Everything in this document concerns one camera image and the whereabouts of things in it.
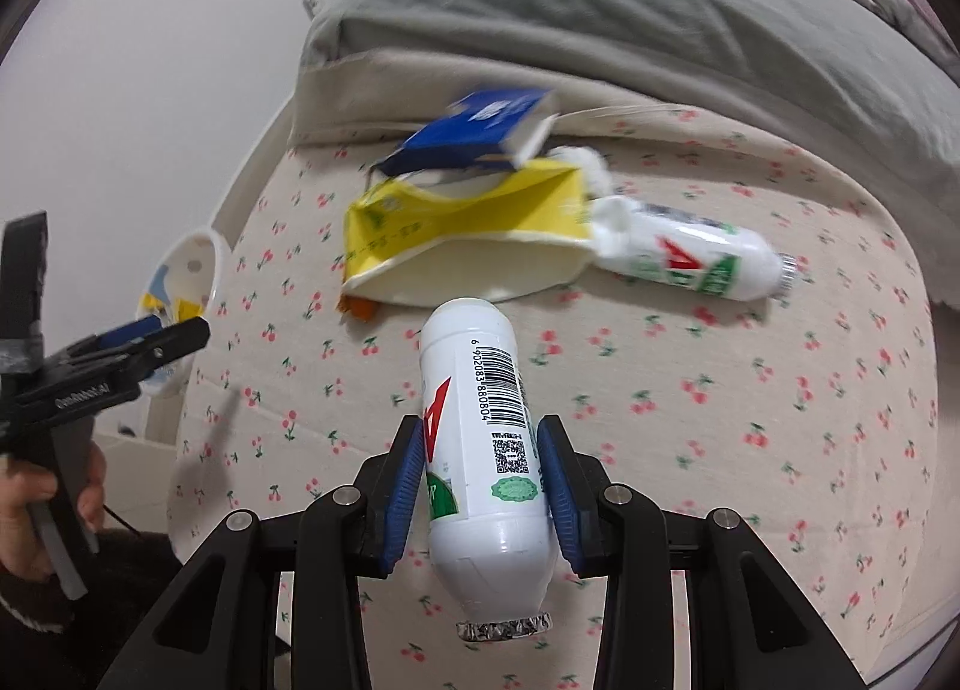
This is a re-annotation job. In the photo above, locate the yellow paper bag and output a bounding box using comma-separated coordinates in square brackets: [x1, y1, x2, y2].
[341, 161, 593, 309]

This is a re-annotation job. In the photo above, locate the bed with grey duvet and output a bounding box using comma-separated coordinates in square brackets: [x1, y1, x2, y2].
[300, 0, 960, 286]

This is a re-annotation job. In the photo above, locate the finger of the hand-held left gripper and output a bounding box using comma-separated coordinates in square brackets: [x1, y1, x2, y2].
[64, 314, 163, 360]
[75, 316, 212, 386]

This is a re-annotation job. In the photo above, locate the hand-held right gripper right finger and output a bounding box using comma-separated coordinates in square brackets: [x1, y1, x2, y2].
[535, 413, 868, 690]

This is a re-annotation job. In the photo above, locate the white crumpled tissue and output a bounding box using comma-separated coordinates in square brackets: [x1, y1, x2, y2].
[551, 145, 612, 200]

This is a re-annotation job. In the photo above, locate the white plastic basket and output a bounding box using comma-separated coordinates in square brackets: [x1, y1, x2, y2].
[137, 228, 233, 400]

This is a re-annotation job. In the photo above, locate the beige bed sheet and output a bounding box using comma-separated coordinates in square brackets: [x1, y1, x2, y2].
[289, 45, 676, 152]

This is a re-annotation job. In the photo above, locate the person's left hand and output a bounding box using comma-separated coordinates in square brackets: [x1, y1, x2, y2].
[0, 439, 108, 581]

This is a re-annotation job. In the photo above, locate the dark blue cardboard box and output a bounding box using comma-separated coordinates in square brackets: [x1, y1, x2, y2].
[367, 88, 560, 179]

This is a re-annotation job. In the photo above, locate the white drink bottle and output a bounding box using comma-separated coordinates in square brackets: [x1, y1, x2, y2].
[418, 296, 557, 643]
[589, 196, 797, 302]

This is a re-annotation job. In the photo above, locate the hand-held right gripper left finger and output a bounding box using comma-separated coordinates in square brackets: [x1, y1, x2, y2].
[97, 415, 428, 690]

